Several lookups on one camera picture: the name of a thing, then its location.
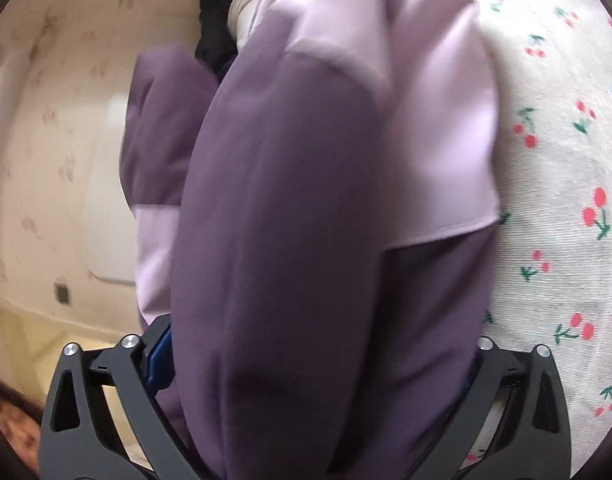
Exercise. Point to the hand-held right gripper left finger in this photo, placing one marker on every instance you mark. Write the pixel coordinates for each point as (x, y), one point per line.
(158, 360)

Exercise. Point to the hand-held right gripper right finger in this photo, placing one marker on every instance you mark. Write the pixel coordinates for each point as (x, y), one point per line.
(486, 375)

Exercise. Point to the purple two-tone jacket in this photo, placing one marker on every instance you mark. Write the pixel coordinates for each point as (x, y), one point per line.
(286, 210)

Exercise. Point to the person's head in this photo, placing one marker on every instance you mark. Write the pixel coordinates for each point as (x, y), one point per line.
(11, 425)

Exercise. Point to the cherry print bed sheet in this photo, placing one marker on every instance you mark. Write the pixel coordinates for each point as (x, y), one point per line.
(551, 160)

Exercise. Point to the black jacket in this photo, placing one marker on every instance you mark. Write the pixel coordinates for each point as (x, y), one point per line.
(211, 25)

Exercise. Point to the white striped quilt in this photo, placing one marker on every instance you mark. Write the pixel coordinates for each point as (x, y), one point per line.
(241, 15)

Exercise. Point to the dark wall switch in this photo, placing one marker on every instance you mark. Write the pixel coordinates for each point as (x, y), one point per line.
(62, 293)

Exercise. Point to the cream door frame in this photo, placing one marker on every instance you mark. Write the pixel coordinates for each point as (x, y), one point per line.
(16, 340)

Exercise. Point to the white wall panel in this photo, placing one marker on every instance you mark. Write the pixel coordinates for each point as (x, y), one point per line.
(108, 185)

